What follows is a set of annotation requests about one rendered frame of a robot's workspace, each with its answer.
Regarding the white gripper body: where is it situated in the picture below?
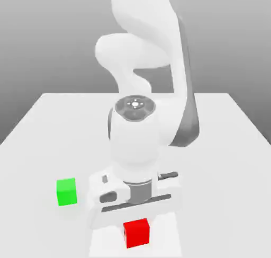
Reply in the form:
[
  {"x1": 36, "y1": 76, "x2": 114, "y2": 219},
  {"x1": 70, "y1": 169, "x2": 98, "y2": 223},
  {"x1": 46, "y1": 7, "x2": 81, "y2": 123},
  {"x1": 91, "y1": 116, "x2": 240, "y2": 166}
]
[{"x1": 87, "y1": 185, "x2": 183, "y2": 229}]

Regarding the small red cube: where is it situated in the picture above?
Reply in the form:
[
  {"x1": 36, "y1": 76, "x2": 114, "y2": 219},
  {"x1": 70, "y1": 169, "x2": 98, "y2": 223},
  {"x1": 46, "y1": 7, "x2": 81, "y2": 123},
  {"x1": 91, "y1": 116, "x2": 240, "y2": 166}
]
[{"x1": 123, "y1": 218, "x2": 150, "y2": 249}]

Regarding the small green cube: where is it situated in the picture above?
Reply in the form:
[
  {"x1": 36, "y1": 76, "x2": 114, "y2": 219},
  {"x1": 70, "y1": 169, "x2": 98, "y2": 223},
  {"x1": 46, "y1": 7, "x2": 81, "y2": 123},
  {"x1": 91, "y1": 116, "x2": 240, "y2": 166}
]
[{"x1": 56, "y1": 177, "x2": 78, "y2": 207}]

